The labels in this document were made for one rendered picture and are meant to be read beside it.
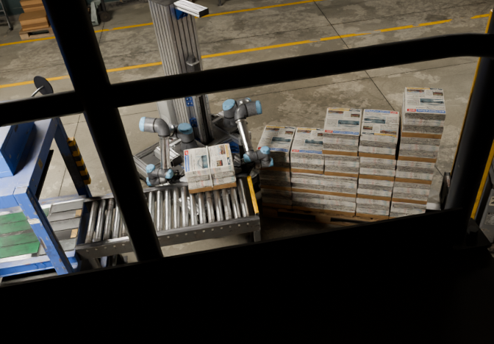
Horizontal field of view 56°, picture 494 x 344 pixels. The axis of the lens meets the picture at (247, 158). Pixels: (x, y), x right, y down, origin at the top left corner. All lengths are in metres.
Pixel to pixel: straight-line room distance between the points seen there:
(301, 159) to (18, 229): 2.31
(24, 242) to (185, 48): 1.93
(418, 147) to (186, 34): 2.04
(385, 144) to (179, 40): 1.84
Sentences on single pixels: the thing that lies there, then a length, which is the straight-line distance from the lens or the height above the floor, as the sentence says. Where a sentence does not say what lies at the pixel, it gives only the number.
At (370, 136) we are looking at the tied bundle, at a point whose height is 1.05.
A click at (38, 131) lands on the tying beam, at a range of 3.48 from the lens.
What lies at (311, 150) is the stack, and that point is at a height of 0.83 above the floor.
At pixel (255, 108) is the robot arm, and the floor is 1.20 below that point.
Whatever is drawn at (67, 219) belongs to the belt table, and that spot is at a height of 0.80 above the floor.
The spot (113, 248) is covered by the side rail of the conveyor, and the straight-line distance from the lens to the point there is 3.53.
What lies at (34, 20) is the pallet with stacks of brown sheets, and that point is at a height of 0.32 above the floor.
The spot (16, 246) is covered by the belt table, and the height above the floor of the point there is 0.80.
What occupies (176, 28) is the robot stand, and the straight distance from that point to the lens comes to 3.82.
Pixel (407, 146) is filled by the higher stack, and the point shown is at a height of 0.98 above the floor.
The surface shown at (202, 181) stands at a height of 0.91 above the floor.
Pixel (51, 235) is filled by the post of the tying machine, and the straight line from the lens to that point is 3.23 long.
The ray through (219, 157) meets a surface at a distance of 3.61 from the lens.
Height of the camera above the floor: 3.25
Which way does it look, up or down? 39 degrees down
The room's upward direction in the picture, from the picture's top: 7 degrees counter-clockwise
